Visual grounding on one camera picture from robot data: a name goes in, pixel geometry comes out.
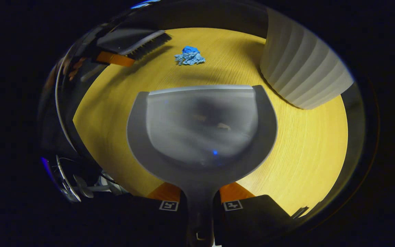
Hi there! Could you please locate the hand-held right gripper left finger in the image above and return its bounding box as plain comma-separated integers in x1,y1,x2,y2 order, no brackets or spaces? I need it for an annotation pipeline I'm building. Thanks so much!
108,182,188,247

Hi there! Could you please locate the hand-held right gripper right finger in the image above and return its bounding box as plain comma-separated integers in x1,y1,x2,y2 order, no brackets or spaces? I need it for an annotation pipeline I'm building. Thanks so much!
215,182,293,247

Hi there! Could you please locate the small grey broom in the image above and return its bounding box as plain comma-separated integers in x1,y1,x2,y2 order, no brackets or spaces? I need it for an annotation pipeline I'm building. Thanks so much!
80,29,172,83

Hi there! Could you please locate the light blue paper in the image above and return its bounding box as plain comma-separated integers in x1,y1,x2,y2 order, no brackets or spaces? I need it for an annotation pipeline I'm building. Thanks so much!
174,51,206,66

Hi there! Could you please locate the grey dustpan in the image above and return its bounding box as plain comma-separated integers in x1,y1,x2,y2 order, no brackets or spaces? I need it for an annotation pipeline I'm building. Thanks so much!
126,84,279,247

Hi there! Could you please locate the grey ribbed garbage bin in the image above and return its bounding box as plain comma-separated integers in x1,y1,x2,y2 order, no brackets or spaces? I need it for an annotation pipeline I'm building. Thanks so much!
259,8,355,110

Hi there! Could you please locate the silver metal frame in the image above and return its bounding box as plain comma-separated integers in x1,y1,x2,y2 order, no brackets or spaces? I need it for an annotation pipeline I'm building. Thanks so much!
55,154,128,203

